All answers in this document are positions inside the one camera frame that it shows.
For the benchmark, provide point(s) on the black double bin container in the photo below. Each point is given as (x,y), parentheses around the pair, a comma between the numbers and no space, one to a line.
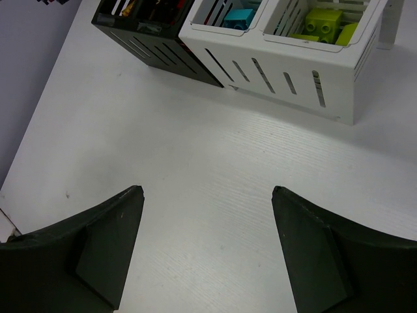
(151,33)

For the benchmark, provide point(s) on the small orange lego cube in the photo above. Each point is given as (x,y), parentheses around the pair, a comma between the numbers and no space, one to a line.
(128,8)

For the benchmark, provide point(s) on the red blue orange lego stack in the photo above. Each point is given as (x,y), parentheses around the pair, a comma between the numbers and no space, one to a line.
(239,19)

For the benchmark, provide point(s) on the green long lego brick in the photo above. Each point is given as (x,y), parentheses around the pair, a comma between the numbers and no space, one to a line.
(324,24)

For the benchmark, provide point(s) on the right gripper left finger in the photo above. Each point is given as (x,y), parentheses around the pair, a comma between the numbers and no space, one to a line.
(79,264)

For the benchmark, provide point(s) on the white double bin container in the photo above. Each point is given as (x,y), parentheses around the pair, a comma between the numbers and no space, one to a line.
(264,61)

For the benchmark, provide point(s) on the small green lego cube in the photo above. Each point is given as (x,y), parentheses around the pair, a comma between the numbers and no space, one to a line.
(305,37)

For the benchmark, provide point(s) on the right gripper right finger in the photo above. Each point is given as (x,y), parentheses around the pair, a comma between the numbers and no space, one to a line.
(337,265)

